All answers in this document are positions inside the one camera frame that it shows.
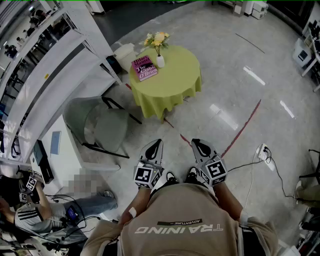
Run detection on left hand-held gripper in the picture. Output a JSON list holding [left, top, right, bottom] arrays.
[[133, 139, 165, 190]]

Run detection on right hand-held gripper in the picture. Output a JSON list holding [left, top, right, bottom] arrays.
[[191, 138, 229, 188]]

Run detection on yellow flowers bunch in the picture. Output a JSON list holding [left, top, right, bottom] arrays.
[[143, 31, 172, 57]]

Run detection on person's left forearm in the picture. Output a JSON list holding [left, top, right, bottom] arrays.
[[119, 186, 152, 226]]

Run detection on person's right forearm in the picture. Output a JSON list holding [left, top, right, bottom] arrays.
[[213, 181, 249, 225]]

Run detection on person's right shoe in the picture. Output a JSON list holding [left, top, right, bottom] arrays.
[[184, 166, 201, 185]]

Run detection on person's shoe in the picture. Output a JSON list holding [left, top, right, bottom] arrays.
[[165, 171, 180, 186], [184, 166, 201, 185]]

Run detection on person's left shoe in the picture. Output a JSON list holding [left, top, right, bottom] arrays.
[[165, 171, 180, 186]]

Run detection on grey-green chair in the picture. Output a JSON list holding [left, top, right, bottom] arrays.
[[63, 95, 143, 160]]

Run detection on white power strip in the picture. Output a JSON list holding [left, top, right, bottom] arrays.
[[257, 142, 271, 161]]

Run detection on person's beige shirt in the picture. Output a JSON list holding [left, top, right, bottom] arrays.
[[80, 181, 280, 256]]

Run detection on round table with green cloth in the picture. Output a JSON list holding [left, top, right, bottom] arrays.
[[128, 45, 203, 124]]

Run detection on white desk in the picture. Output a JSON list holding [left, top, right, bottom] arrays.
[[29, 113, 121, 192]]

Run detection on pink book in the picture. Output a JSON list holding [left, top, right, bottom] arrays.
[[131, 54, 159, 83]]

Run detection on light blue notebook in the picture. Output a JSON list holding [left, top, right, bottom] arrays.
[[49, 130, 62, 159]]

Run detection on dark blue bag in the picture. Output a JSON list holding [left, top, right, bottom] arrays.
[[105, 55, 123, 75]]

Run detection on black device with blue screen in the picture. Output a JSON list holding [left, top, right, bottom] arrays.
[[65, 205, 80, 222]]

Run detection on cream plastic bin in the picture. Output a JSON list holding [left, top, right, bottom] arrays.
[[113, 42, 137, 72]]

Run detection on black flat device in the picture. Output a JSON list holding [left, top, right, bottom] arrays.
[[32, 139, 55, 185]]

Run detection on black metal stool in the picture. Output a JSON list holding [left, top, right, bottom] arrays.
[[298, 148, 320, 186]]

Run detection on white metal shelving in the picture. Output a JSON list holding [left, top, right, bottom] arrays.
[[0, 0, 124, 161]]

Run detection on white slotted crate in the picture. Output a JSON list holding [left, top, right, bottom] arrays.
[[292, 37, 314, 69]]

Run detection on white stacked boxes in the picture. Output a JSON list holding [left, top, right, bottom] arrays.
[[250, 1, 269, 20]]

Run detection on white floor cable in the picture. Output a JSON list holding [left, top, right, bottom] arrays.
[[243, 147, 261, 211]]

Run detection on black floor cable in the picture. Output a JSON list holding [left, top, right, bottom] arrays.
[[226, 149, 299, 199]]

